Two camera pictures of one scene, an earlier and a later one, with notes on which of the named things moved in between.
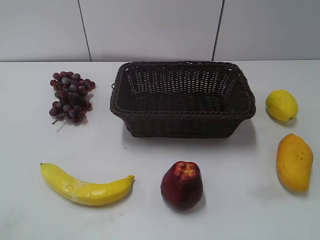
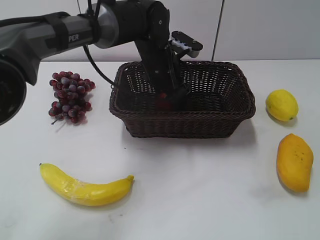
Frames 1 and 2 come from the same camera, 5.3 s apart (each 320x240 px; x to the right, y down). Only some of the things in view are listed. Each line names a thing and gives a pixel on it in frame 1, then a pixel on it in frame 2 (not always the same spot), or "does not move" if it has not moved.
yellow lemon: [281, 105] does not move
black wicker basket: [173, 99] does not move
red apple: [182, 185] to [163, 104]
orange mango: [294, 159] does not move
